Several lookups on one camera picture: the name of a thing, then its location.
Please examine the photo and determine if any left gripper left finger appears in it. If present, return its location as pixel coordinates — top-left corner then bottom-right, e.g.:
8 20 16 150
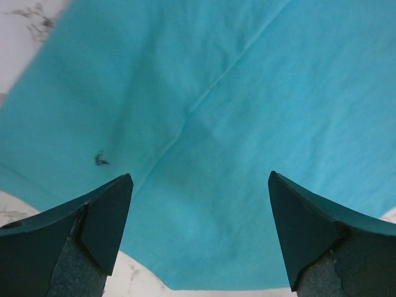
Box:
1 174 133 296

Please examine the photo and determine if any turquoise t shirt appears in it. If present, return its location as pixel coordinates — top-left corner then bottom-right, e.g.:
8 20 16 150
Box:
1 1 395 290

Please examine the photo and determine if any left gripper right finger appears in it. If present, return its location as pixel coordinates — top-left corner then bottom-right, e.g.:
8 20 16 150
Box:
268 171 395 296

